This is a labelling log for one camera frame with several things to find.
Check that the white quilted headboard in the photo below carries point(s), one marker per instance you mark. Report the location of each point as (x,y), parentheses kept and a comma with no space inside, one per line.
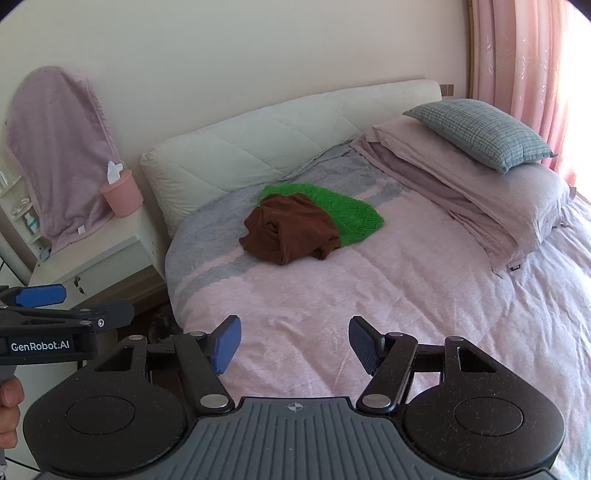
(240,143)

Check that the person's left hand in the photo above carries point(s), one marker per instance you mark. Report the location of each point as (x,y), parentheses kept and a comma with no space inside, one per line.
(9,410)

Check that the brown garment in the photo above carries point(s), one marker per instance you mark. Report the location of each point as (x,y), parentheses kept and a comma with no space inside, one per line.
(286,230)

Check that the pink bucket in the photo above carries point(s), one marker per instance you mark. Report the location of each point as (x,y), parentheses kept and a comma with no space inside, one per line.
(123,196)

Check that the white shelf unit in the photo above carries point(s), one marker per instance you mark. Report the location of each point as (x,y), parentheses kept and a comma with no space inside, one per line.
(18,203)

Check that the purple towel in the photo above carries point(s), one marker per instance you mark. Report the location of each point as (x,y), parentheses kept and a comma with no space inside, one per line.
(60,152)

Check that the pink pillow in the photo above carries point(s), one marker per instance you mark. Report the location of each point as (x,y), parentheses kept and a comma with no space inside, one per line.
(508,207)

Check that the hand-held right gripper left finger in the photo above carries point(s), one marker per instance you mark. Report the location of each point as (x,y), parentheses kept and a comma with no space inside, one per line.
(227,344)

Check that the dark fuzzy rug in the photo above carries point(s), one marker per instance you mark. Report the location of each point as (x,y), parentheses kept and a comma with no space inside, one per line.
(160,323)

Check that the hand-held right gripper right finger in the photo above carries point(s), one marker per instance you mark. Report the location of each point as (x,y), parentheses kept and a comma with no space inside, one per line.
(362,344)

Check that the white tissue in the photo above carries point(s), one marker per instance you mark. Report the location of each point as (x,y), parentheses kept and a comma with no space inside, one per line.
(113,170)

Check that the small white bottle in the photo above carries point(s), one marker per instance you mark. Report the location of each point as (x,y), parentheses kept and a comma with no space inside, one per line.
(30,222)

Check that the pink curtain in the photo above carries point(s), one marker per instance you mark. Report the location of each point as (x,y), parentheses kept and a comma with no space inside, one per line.
(521,55)

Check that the white nightstand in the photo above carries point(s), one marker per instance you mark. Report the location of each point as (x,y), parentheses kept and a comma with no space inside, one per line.
(92,251)

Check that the green knitted cloth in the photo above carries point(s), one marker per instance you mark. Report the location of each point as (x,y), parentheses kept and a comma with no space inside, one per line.
(358,217)

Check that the wooden window frame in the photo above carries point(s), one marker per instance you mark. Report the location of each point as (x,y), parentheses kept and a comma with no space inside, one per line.
(471,46)

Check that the wall socket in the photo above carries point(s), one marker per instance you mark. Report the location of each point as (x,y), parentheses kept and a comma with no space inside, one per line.
(447,89)

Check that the grey checked pillow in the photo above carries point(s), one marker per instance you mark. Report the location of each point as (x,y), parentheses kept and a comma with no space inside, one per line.
(480,129)

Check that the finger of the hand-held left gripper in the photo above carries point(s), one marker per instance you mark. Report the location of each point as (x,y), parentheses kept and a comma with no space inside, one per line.
(39,295)
(111,314)

